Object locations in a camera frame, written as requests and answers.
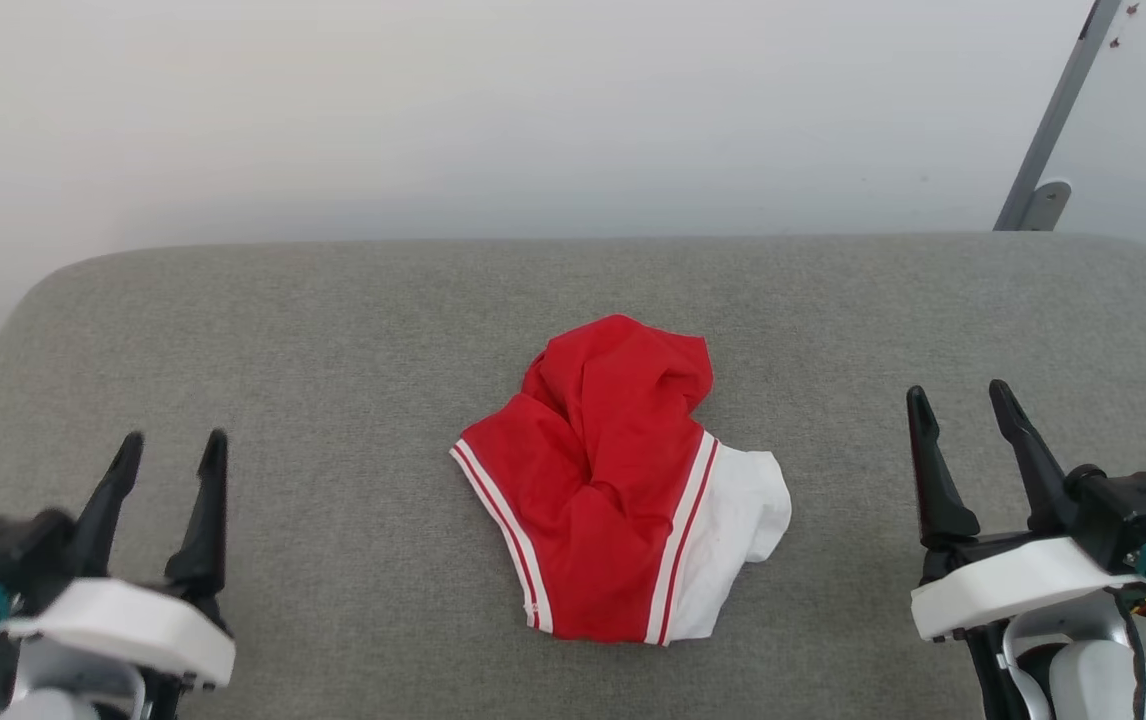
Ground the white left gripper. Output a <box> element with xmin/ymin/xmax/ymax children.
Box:
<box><xmin>1</xmin><ymin>429</ymin><xmax>237</xmax><ymax>720</ymax></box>

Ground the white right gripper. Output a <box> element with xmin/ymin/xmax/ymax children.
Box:
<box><xmin>905</xmin><ymin>379</ymin><xmax>1145</xmax><ymax>720</ymax></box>

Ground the red and white jersey garment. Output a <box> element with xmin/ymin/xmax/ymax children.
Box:
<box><xmin>449</xmin><ymin>314</ymin><xmax>793</xmax><ymax>647</ymax></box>

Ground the grey metal pole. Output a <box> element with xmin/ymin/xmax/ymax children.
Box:
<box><xmin>993</xmin><ymin>0</ymin><xmax>1126</xmax><ymax>232</ymax></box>

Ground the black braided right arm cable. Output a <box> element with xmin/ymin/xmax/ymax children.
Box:
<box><xmin>1113</xmin><ymin>593</ymin><xmax>1146</xmax><ymax>720</ymax></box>

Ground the grey metal foot bracket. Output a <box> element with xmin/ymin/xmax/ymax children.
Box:
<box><xmin>1018</xmin><ymin>179</ymin><xmax>1073</xmax><ymax>232</ymax></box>

